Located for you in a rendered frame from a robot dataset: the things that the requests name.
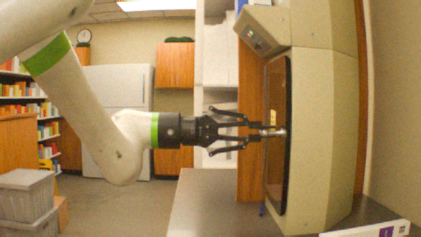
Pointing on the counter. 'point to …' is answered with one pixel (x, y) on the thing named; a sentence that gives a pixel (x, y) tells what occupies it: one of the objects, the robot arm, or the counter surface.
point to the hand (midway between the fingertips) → (261, 131)
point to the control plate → (255, 39)
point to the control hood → (266, 26)
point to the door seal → (289, 136)
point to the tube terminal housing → (321, 114)
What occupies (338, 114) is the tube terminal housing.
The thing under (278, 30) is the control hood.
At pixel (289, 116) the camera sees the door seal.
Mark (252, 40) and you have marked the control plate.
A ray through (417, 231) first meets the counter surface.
